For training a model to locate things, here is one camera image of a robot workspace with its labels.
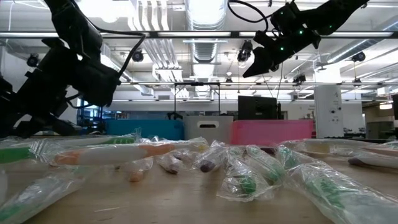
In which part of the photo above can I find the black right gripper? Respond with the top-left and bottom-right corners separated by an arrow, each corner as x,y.
243,27 -> 321,78

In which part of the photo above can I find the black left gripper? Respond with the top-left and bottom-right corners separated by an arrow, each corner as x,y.
0,40 -> 83,139

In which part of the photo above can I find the black overhead rig bar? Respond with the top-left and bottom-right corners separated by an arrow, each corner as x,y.
0,30 -> 398,39

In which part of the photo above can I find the black monitor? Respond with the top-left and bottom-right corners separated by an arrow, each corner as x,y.
238,95 -> 279,121

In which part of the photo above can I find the pink plastic bin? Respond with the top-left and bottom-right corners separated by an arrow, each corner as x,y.
231,119 -> 315,146

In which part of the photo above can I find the orange wrapped toothbrush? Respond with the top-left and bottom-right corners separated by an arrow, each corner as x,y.
119,157 -> 155,184
37,136 -> 210,167
287,138 -> 398,157

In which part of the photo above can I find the green wrapped toothbrush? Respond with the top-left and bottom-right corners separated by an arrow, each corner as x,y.
276,145 -> 398,224
0,166 -> 94,224
244,144 -> 286,186
0,132 -> 139,165
216,155 -> 276,203

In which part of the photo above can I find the white hanging light fixture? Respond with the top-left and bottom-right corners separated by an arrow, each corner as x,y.
151,67 -> 185,83

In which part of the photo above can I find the white plastic bin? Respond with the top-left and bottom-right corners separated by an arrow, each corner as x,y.
182,115 -> 234,144

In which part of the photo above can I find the teal plastic bin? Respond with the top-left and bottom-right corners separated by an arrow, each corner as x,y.
105,119 -> 185,141

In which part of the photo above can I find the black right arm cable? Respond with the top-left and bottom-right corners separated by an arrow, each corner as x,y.
228,0 -> 272,24

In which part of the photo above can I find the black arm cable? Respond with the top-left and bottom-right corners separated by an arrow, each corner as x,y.
90,26 -> 147,78
228,0 -> 272,24

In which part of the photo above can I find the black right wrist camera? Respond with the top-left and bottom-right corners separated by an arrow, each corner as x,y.
269,2 -> 301,30

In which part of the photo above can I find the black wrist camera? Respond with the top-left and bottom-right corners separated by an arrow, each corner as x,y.
73,58 -> 123,107
269,2 -> 301,30

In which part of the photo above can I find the silver ceiling duct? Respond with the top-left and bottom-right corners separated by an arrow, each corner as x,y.
183,0 -> 230,98

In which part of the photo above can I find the black metal stand frame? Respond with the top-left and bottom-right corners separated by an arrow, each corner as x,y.
172,81 -> 222,121

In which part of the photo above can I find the black horizontal ceiling rail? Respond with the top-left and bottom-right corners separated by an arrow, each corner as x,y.
119,82 -> 398,86

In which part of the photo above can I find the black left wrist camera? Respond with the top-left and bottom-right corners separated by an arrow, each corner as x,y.
73,58 -> 123,107

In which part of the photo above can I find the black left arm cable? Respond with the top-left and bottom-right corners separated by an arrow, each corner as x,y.
90,26 -> 147,78

